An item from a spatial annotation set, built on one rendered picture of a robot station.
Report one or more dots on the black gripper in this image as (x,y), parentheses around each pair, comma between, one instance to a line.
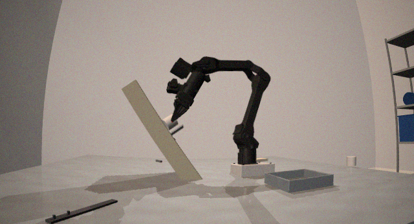
(184,100)

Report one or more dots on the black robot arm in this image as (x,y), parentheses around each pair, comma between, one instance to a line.
(200,72)

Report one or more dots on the beige cylinder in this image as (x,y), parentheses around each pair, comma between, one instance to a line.
(351,161)

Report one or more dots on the white cylinder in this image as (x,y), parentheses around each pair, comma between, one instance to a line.
(168,123)

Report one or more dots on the tan service panel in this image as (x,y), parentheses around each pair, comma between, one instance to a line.
(159,132)

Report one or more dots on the dark grey flat bar with two pegs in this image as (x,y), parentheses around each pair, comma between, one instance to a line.
(71,214)

